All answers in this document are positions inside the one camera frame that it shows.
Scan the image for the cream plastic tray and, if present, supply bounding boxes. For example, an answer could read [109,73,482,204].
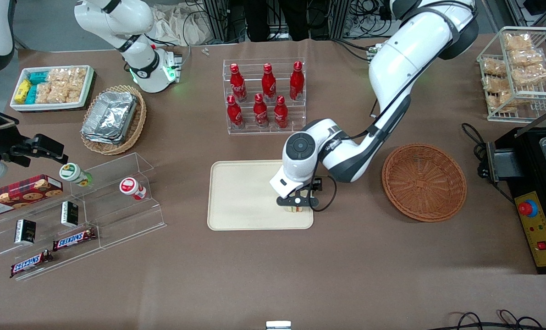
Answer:
[207,160,314,231]

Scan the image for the clear acrylic bottle rack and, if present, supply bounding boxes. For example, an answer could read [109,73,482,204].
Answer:
[222,57,306,136]

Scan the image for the background cable bundle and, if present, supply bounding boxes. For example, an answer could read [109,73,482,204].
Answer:
[346,0,395,37]

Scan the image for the red lid small jar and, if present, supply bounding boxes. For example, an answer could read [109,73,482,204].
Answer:
[119,177,147,201]

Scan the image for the black appliance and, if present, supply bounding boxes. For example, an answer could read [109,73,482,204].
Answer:
[486,126,546,275]

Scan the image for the small black snack box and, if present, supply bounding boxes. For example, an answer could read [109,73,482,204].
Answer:
[61,201,79,228]
[15,219,37,246]

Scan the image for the silver foil packets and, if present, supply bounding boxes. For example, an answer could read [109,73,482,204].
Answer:
[81,91,138,143]

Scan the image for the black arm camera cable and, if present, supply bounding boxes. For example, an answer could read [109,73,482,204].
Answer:
[309,94,413,212]

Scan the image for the brown round wicker basket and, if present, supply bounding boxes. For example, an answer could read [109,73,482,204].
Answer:
[382,143,467,223]

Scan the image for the red cola bottle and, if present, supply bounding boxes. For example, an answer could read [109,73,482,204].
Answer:
[290,61,305,101]
[274,95,289,129]
[261,63,277,101]
[230,63,248,102]
[253,93,270,128]
[227,95,244,129]

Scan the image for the light wicker oval basket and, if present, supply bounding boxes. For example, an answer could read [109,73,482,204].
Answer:
[80,85,147,156]

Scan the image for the white rectangular bin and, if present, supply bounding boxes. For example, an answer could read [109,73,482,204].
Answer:
[9,65,94,113]

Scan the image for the yellow snack pack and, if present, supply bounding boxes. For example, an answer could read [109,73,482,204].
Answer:
[15,79,32,105]

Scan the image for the Snickers chocolate bar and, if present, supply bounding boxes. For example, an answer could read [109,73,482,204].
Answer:
[53,228,97,252]
[10,250,53,279]

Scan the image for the green lid small jar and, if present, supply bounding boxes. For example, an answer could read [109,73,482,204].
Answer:
[60,163,92,187]

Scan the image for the grey metal bar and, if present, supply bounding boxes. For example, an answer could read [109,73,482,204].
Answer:
[515,100,546,138]

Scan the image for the clear acrylic tiered shelf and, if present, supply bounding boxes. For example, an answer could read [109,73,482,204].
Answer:
[0,152,167,281]

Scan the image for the black floor cables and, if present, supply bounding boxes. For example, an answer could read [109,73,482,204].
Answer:
[438,309,546,330]

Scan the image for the white cloth bag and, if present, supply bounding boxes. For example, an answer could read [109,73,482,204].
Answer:
[151,4,209,46]

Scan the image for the yellow control panel box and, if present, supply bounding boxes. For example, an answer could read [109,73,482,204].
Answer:
[514,191,546,268]

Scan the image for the black appliance power cable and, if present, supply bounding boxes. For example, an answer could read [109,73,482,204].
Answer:
[462,123,490,179]

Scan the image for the clear bag fried snack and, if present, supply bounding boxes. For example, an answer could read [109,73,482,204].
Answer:
[511,64,546,87]
[483,57,507,77]
[491,92,521,113]
[504,33,533,51]
[510,48,545,67]
[484,76,514,94]

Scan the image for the clear bag rice crackers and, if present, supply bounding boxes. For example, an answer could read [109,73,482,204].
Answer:
[69,67,88,94]
[47,68,72,88]
[37,85,72,105]

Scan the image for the white wire rack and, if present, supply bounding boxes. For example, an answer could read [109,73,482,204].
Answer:
[477,26,546,123]

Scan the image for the red tartan cookie box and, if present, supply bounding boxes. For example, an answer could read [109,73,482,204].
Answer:
[0,174,64,218]

